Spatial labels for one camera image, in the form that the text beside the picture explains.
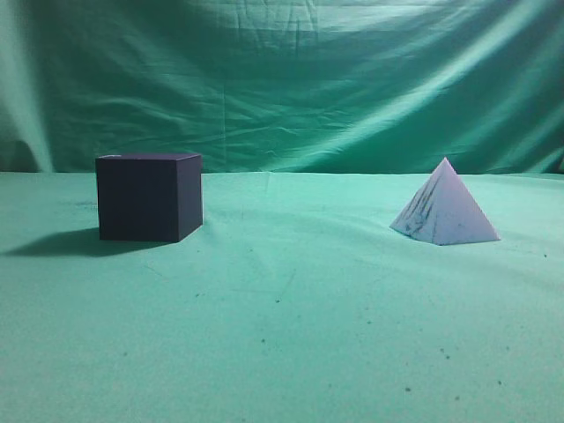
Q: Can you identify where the white marbled square pyramid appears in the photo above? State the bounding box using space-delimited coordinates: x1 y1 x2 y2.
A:
390 158 501 246

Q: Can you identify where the dark purple cube block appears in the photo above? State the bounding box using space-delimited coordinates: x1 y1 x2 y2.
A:
95 153 204 242

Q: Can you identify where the green cloth backdrop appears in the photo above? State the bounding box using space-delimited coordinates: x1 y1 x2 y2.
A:
1 1 563 174

